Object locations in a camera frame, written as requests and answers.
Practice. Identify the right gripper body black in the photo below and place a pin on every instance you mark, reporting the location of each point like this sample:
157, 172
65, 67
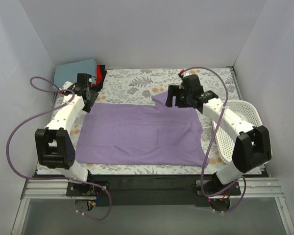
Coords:
175, 97

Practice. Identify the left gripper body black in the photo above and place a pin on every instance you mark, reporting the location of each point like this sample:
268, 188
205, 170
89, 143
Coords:
90, 100

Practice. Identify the purple t shirt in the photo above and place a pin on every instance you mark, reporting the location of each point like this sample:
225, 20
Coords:
129, 134

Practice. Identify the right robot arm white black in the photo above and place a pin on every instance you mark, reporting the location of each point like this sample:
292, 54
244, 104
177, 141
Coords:
251, 143

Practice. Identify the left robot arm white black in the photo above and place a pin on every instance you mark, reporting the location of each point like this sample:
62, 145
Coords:
54, 146

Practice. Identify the folded red t shirt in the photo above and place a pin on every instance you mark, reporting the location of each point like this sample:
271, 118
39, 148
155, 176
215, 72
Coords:
98, 77

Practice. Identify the folded grey-blue t shirt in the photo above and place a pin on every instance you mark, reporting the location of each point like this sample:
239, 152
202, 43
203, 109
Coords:
69, 71

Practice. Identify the floral table cloth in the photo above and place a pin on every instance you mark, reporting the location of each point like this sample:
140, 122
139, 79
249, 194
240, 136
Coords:
137, 86

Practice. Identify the aluminium frame rail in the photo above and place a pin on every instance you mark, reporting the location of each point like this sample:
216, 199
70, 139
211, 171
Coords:
54, 208

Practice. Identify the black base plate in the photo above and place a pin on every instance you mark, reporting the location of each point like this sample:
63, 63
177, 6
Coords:
137, 190

